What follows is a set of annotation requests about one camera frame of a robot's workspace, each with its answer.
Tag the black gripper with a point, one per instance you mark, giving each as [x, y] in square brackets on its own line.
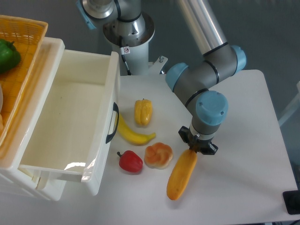
[198, 142]

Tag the long orange bread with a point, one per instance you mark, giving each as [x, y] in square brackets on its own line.
[180, 175]

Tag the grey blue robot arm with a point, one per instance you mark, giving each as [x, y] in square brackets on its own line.
[191, 86]

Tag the round knotted bread roll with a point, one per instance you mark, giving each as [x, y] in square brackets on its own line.
[158, 155]

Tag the yellow banana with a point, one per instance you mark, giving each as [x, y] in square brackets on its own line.
[131, 136]

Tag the yellow bell pepper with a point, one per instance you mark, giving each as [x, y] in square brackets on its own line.
[143, 112]

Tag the red bell pepper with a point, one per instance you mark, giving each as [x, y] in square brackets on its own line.
[130, 161]

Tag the black device at edge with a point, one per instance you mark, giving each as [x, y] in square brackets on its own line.
[292, 201]

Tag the white plastic drawer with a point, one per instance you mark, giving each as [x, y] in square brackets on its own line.
[68, 141]

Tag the white plastic drawer cabinet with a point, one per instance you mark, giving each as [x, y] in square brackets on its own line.
[30, 105]

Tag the orange plastic basket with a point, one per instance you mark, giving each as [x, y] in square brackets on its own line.
[28, 36]

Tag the green bell pepper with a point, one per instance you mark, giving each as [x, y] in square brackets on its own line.
[9, 56]

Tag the dark blue drawer handle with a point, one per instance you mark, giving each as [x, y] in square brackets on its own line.
[114, 123]

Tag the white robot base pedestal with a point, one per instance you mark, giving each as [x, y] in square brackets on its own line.
[131, 41]

